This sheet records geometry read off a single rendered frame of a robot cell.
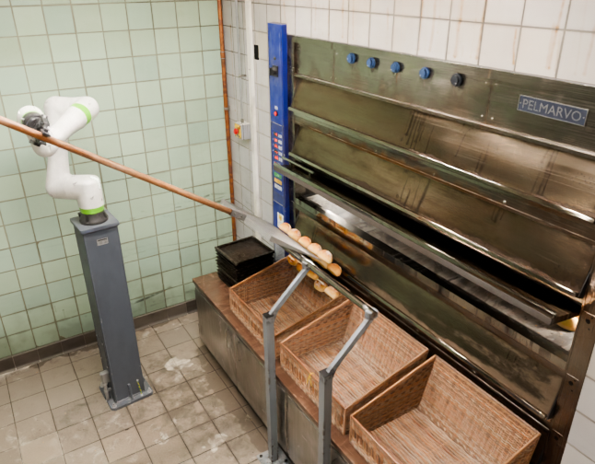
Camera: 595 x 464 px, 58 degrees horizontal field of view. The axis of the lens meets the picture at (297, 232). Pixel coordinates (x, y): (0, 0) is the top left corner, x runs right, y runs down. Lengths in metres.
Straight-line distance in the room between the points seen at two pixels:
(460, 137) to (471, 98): 0.16
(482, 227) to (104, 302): 2.08
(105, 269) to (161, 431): 1.01
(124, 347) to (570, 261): 2.48
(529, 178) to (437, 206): 0.46
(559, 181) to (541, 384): 0.77
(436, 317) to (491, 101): 0.98
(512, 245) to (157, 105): 2.47
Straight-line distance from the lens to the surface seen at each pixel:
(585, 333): 2.05
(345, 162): 2.76
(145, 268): 4.07
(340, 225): 2.91
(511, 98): 2.02
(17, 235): 3.78
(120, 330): 3.38
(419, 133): 2.32
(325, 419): 2.39
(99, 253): 3.11
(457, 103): 2.18
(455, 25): 2.15
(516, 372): 2.31
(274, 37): 3.15
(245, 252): 3.44
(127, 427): 3.52
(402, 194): 2.45
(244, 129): 3.61
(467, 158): 2.15
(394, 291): 2.68
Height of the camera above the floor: 2.41
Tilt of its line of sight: 26 degrees down
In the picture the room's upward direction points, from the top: straight up
